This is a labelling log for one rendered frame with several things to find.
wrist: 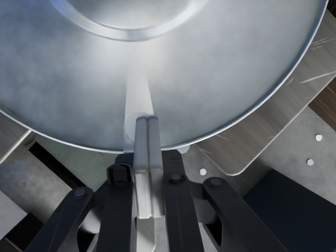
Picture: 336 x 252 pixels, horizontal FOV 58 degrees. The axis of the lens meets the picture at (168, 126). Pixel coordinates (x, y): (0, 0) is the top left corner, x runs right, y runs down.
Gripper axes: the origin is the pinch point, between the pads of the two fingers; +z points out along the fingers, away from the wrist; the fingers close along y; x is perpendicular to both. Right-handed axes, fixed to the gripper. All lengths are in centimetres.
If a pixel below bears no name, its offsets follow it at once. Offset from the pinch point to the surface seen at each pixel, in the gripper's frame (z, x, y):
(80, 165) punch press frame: 15.3, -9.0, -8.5
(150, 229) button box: 17.6, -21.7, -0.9
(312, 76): 5.2, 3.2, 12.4
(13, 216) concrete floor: 67, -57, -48
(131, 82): 5.1, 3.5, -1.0
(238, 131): 4.0, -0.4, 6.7
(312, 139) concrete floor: 73, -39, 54
